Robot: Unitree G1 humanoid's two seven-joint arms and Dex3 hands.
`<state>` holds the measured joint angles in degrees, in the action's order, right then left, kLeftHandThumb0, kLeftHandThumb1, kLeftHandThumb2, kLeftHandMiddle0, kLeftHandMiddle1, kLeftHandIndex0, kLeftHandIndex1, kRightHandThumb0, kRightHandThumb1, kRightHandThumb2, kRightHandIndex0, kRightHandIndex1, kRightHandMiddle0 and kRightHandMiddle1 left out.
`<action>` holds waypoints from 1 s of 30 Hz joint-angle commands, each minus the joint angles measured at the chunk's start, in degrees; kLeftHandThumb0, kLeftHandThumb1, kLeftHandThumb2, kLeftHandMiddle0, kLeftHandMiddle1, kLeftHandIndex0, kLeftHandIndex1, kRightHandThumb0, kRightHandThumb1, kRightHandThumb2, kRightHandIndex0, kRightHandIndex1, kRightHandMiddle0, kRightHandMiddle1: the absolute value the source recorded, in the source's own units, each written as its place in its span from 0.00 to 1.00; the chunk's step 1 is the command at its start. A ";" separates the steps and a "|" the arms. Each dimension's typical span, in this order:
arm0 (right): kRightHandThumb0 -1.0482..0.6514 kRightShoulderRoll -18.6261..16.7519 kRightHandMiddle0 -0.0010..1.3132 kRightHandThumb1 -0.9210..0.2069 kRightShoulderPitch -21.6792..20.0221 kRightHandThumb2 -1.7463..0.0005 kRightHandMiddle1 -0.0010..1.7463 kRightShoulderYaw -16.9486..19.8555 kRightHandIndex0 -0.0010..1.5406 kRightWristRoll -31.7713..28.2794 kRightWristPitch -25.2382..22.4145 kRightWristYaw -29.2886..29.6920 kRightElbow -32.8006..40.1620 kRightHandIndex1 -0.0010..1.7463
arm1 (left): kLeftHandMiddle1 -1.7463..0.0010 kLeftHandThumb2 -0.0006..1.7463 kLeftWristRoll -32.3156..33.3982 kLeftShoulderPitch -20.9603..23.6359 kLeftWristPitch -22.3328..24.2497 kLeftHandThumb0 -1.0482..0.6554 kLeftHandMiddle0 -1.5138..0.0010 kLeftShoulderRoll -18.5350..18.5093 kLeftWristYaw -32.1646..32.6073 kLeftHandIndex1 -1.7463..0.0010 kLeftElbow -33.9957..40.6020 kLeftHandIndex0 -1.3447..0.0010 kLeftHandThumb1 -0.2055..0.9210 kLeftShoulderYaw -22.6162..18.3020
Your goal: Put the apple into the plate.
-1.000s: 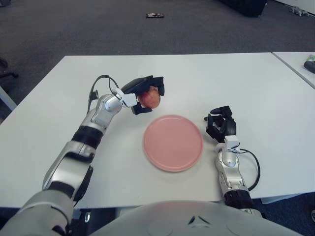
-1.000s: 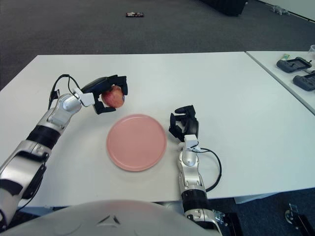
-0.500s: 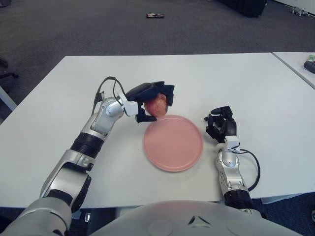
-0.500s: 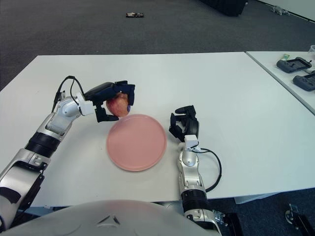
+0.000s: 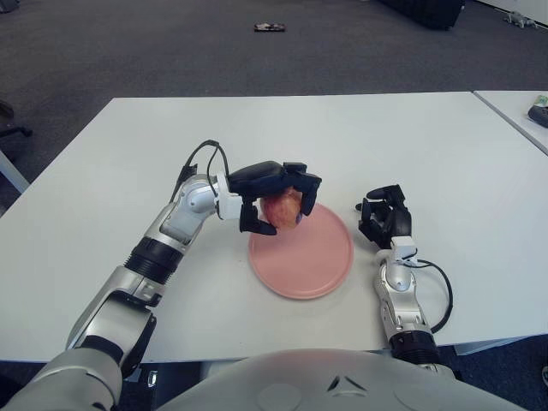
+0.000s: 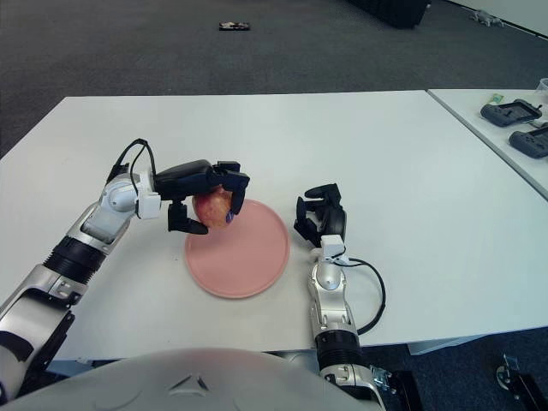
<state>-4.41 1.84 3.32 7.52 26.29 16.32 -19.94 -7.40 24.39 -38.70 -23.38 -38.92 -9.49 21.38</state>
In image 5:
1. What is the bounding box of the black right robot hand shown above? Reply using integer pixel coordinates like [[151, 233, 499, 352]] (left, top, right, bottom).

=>
[[354, 184, 414, 250]]

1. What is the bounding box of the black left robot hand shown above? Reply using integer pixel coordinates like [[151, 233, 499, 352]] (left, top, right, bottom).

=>
[[226, 160, 323, 236]]

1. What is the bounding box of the red yellow apple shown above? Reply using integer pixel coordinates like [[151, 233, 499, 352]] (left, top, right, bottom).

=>
[[260, 188, 303, 230]]

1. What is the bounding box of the pink round plate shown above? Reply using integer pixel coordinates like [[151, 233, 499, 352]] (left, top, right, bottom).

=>
[[247, 204, 355, 301]]

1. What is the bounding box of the grey robot torso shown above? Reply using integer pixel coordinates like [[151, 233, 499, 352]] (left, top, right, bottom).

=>
[[158, 347, 548, 411]]

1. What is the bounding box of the large black case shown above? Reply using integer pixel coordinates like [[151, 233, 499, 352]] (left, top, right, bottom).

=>
[[376, 0, 467, 31]]

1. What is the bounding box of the small grey toy robot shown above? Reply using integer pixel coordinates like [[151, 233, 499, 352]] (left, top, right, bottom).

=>
[[503, 11, 541, 29]]

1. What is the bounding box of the white table leg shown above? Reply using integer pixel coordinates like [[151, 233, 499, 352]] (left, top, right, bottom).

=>
[[0, 148, 31, 194]]

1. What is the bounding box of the black office chair base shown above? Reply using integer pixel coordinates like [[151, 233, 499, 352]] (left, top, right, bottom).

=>
[[0, 98, 34, 138]]

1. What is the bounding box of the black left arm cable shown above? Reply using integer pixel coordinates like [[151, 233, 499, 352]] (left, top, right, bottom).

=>
[[170, 139, 230, 202]]

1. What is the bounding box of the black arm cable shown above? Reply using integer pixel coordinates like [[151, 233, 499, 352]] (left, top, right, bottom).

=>
[[410, 259, 454, 335], [170, 139, 230, 202]]

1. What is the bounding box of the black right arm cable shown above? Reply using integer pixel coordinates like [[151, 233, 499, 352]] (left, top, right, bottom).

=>
[[410, 259, 454, 335]]

